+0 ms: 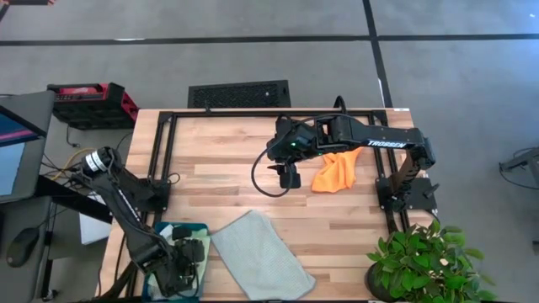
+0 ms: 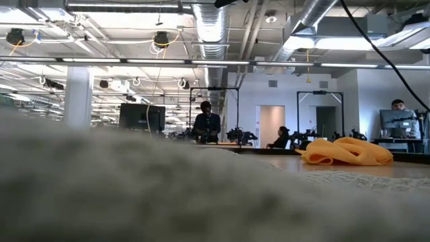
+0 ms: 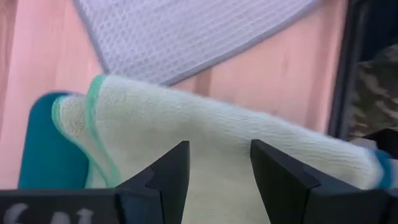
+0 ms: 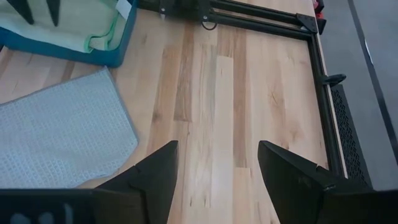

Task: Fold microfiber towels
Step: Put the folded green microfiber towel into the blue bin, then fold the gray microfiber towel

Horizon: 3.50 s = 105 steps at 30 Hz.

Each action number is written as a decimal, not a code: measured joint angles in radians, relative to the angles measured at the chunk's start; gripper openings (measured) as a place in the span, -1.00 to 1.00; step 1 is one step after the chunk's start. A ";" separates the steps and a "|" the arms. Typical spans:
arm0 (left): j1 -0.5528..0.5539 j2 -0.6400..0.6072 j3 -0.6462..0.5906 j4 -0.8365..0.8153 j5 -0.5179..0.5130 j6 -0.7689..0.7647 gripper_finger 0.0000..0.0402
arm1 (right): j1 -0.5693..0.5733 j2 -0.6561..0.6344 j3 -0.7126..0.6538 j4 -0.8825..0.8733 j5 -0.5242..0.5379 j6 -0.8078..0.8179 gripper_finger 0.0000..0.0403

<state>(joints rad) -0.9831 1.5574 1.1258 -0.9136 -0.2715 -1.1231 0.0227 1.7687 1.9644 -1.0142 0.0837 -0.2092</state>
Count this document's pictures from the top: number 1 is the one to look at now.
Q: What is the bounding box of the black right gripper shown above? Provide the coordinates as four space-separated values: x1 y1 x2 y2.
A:
266 116 319 173

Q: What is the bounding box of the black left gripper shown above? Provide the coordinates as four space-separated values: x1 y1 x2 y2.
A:
162 237 206 296

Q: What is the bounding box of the orange microfiber towel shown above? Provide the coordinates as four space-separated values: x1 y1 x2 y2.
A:
311 146 366 194

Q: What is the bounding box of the large grey waffle towel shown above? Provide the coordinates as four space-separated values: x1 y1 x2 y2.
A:
209 209 317 302

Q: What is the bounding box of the blue plastic bin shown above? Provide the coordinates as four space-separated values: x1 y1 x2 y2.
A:
140 221 211 302

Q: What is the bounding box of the black perforated panel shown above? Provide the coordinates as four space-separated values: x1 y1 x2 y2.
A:
187 79 292 109

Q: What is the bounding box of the white paper sheet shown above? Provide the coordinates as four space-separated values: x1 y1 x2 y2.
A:
78 187 114 246

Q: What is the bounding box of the black computer mouse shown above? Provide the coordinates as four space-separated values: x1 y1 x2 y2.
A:
5 226 41 268

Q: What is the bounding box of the red and black toolbox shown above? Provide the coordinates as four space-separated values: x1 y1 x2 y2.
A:
46 82 141 130

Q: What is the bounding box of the dark grey desk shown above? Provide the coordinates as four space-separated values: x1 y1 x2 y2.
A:
0 174 114 303

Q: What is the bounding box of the green potted plant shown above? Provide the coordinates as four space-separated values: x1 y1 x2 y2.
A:
365 218 498 303

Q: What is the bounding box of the grey computer monitor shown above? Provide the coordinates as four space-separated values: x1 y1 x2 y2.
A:
0 90 56 204

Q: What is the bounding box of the black metal stand leg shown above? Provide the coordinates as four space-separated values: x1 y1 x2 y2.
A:
499 146 539 190

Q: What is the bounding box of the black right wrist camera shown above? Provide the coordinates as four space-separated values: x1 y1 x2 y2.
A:
279 162 302 189

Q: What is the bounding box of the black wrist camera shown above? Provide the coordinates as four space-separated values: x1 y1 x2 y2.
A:
171 226 193 242
279 162 302 189

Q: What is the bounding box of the black looped gripper cable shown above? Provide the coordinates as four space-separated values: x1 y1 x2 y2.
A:
251 141 296 199

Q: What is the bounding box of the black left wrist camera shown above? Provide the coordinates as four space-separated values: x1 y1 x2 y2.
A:
171 226 193 242

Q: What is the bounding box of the black metal table frame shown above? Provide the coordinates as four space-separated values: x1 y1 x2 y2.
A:
125 108 412 298

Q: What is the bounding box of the yellow cable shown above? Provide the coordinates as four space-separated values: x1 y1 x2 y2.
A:
50 146 86 182

